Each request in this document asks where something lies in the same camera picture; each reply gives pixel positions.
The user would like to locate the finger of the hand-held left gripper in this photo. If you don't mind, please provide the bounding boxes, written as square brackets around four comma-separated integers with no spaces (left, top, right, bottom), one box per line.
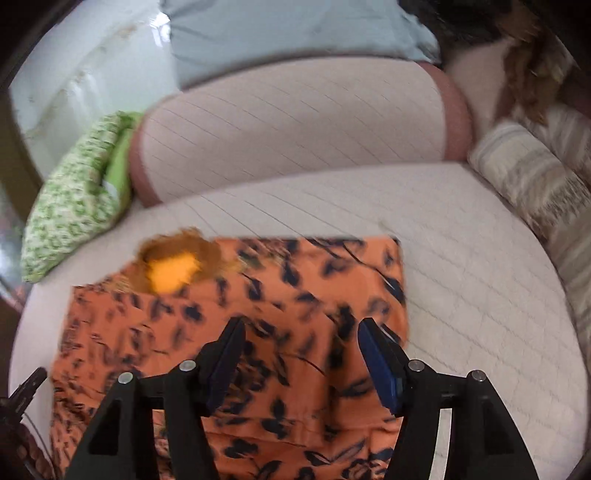
[7,367,49,418]

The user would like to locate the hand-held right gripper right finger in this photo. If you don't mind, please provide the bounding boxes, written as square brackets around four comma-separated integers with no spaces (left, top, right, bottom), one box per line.
[358,318,539,480]

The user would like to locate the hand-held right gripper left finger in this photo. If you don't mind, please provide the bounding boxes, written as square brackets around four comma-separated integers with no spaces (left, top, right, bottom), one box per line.
[65,318,246,480]

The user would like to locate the orange black-patterned garment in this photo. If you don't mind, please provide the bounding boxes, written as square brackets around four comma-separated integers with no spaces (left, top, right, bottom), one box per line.
[48,226,411,480]

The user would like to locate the pale quilted bed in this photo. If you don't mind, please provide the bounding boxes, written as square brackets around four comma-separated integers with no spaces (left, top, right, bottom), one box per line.
[9,159,589,480]

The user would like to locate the green patterned pillow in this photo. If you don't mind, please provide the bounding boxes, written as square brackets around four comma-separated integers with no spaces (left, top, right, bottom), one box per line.
[21,111,146,283]

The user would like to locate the beige striped blanket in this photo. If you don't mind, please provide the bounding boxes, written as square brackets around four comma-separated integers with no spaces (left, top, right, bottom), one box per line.
[466,104,591,324]

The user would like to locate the pink quilted bolster cushion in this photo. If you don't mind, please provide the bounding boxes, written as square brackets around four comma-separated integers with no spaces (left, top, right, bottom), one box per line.
[129,58,474,208]

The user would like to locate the brown black patterned cloth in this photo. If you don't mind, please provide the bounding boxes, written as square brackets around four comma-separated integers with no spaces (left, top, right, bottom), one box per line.
[402,0,568,125]

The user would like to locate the light grey-blue pillow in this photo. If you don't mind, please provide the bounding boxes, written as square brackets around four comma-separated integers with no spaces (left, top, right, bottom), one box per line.
[161,0,441,90]

